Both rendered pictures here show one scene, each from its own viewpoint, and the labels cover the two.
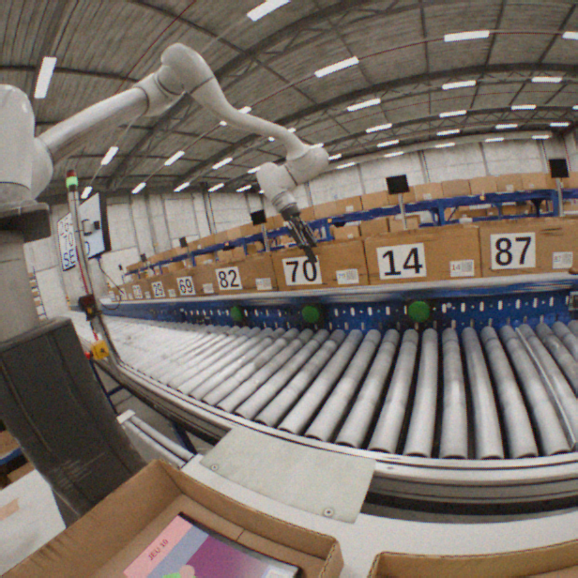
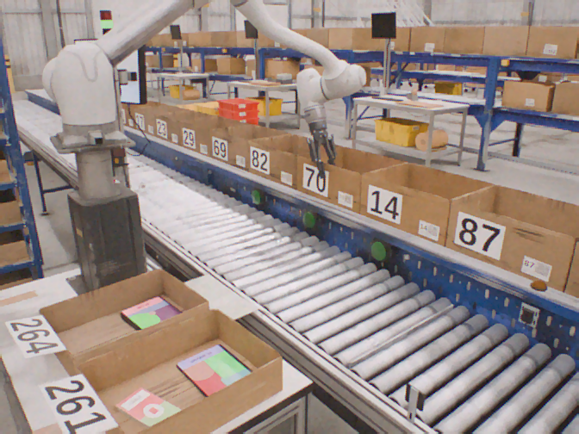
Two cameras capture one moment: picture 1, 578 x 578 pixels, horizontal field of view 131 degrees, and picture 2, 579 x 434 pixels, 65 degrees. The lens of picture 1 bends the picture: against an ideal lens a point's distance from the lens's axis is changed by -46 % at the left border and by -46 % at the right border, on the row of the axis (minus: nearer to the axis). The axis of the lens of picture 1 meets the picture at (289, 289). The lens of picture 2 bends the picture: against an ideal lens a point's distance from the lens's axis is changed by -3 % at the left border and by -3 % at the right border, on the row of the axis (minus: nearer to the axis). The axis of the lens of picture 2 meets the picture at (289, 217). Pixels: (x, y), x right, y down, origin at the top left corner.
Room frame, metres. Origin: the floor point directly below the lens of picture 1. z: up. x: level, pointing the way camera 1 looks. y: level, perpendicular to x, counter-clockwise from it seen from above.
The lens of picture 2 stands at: (-0.91, -0.56, 1.53)
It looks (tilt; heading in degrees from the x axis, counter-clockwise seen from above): 21 degrees down; 18
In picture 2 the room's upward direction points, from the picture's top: straight up
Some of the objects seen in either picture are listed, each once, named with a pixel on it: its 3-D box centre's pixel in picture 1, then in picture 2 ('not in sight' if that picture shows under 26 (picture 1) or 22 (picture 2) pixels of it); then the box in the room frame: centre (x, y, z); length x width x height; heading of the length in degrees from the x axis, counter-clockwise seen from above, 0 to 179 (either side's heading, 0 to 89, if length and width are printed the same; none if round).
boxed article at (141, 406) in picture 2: not in sight; (152, 412); (-0.25, -0.03, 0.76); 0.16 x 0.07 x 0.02; 75
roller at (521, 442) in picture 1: (503, 377); (381, 322); (0.33, -0.45, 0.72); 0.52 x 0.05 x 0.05; 146
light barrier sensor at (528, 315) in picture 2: (576, 302); (526, 317); (0.35, -0.85, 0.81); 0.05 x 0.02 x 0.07; 56
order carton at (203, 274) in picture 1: (211, 278); (250, 146); (1.48, 0.46, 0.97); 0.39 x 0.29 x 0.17; 56
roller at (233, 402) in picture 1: (274, 366); (258, 251); (0.69, 0.09, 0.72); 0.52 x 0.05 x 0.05; 146
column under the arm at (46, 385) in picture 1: (61, 415); (108, 238); (0.24, 0.45, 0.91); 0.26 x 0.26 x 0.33; 59
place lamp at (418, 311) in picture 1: (418, 311); (378, 251); (0.66, -0.39, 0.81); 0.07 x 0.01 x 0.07; 56
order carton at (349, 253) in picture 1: (329, 262); (350, 177); (1.05, -0.20, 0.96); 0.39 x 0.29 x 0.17; 56
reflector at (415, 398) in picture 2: not in sight; (413, 407); (-0.07, -0.57, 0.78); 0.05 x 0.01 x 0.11; 56
